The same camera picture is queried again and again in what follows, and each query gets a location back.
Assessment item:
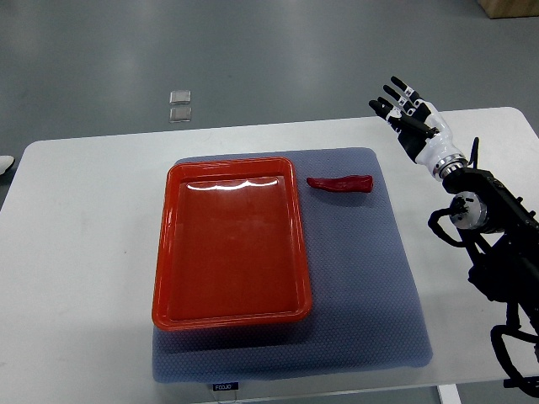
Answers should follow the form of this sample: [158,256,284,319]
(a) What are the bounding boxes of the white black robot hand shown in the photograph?
[369,77,467,181]

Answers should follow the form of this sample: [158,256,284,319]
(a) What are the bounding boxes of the red pepper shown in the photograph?
[307,175,374,193]

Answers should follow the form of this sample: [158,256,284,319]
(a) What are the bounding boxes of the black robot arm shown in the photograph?
[428,141,538,397]

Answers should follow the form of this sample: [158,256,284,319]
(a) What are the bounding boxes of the red plastic tray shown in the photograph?
[152,157,312,332]

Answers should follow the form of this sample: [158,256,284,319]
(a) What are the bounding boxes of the cardboard box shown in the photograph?
[478,0,538,19]

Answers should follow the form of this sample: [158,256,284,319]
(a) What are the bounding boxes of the blue-grey mesh mat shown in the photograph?
[152,147,432,384]

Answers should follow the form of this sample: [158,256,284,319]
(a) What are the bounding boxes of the lower floor plate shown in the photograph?
[169,105,192,123]

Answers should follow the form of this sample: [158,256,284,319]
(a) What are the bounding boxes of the floor plate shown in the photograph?
[169,89,191,105]
[169,105,192,123]

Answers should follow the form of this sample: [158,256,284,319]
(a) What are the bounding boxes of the upper floor plate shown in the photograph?
[169,89,191,105]

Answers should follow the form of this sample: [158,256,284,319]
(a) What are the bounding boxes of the white table leg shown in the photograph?
[436,384,462,404]

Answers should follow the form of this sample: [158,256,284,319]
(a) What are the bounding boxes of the blue table label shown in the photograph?
[212,381,239,392]

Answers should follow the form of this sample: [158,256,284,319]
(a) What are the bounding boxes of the white shoe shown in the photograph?
[0,155,15,175]

